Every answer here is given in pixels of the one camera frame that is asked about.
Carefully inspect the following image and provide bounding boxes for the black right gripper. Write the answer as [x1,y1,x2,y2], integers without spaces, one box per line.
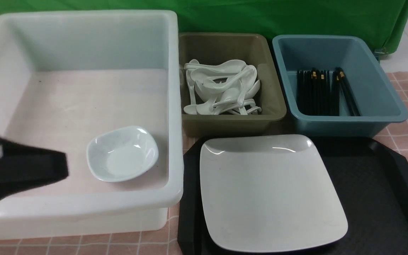
[0,137,69,200]

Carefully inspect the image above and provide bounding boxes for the small white sauce dish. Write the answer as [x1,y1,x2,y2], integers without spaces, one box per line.
[86,126,159,183]

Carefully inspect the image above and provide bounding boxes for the large white square plate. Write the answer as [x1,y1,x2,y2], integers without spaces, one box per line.
[199,134,348,253]

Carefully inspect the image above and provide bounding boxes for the large white plastic bin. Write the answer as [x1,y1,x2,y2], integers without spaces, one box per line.
[0,10,183,239]

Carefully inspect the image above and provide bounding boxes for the white spoon left of pile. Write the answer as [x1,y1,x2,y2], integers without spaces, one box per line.
[183,68,197,115]

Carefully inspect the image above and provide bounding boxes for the white spoon of pile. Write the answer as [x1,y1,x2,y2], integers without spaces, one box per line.
[183,68,197,115]
[184,59,247,74]
[237,65,257,106]

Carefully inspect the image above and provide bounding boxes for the white spoon top of pile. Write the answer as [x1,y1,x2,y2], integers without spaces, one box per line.
[184,59,247,74]

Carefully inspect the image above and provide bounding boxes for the white spoon right of pile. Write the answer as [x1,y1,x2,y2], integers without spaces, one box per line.
[237,65,257,106]

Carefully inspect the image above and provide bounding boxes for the olive plastic spoon bin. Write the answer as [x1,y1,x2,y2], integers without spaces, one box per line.
[179,33,288,138]

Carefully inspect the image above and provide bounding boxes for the black chopsticks bundle in bin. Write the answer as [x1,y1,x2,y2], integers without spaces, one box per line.
[296,67,361,117]

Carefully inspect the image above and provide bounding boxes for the blue plastic chopstick bin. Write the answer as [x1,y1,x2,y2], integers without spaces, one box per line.
[272,34,408,137]

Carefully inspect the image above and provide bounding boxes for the black plastic serving tray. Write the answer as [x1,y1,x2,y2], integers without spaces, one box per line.
[177,137,408,255]

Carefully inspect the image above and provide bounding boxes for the pink checkered tablecloth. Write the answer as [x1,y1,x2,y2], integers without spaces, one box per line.
[0,72,408,255]

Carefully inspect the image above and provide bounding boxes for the green backdrop cloth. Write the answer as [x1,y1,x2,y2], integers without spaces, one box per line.
[0,0,408,53]

